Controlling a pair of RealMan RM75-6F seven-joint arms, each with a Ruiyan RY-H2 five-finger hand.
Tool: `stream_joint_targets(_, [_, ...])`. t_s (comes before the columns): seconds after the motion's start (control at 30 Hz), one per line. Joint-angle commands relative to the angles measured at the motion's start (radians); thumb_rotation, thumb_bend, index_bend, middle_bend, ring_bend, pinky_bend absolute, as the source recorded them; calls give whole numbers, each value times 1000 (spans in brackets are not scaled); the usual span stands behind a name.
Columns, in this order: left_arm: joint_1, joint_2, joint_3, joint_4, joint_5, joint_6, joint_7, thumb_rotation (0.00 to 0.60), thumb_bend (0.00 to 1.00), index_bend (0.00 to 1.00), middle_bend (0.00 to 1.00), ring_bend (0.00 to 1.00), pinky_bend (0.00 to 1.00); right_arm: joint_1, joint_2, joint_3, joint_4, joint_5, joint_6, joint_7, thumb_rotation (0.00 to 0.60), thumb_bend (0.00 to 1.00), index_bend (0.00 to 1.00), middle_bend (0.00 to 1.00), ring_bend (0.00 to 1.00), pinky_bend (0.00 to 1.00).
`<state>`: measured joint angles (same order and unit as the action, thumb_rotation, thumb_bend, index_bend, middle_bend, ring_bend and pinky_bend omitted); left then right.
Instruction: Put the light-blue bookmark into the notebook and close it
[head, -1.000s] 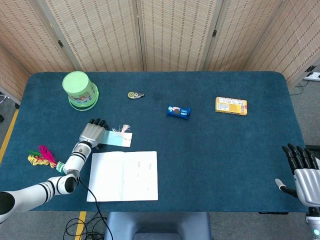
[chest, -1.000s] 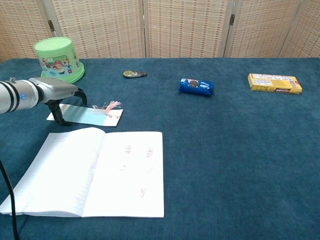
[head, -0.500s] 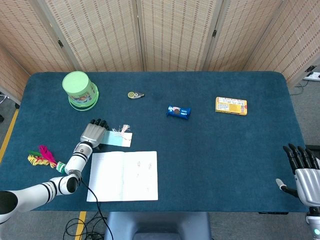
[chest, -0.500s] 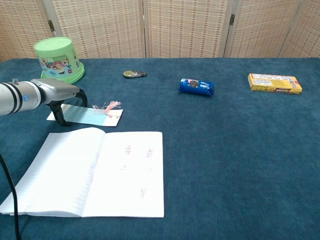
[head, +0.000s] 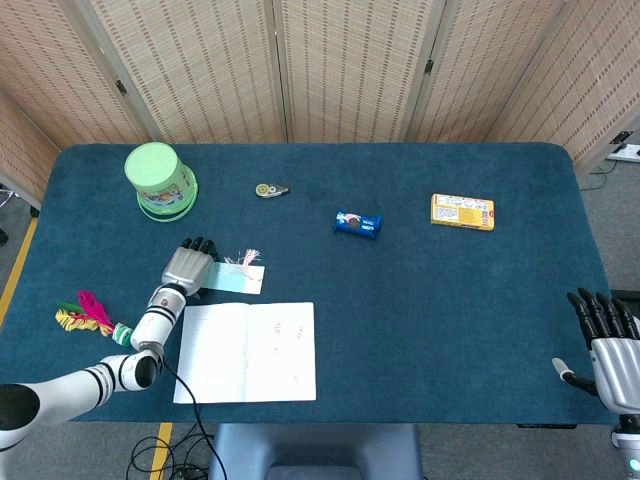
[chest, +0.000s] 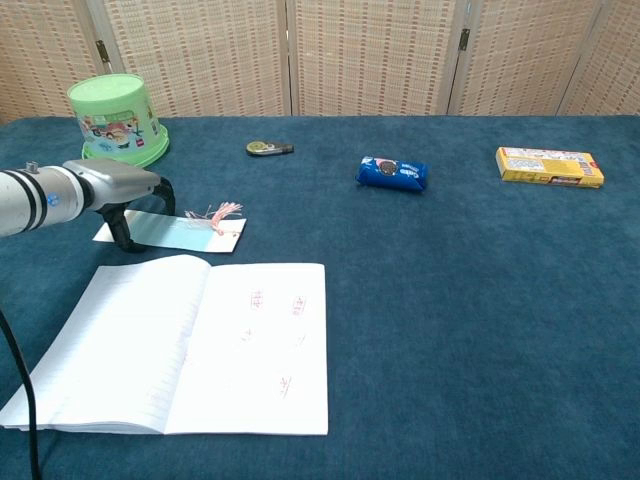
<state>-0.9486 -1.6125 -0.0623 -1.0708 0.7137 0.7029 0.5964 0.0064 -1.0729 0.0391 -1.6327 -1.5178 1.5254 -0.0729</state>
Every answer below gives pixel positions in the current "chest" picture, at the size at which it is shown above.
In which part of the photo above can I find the green plastic toy bucket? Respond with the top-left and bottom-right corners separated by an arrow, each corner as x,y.
67,73 -> 171,170

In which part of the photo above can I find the woven bamboo folding screen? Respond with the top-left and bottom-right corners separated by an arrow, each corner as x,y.
0,0 -> 640,126

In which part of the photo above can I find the blue cookie pack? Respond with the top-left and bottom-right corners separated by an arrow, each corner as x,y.
355,155 -> 431,194

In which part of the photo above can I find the open white notebook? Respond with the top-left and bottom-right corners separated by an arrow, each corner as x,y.
0,253 -> 330,437

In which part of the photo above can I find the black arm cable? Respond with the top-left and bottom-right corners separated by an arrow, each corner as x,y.
0,308 -> 41,480

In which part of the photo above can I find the dark teal table cover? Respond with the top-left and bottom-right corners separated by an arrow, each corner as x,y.
0,114 -> 640,480

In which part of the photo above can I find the light blue tasselled bookmark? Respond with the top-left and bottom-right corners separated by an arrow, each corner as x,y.
92,200 -> 249,255

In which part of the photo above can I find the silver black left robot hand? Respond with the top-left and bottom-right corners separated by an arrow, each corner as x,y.
63,158 -> 177,254

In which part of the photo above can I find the yellow cardboard box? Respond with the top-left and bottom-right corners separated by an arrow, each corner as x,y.
495,146 -> 605,190

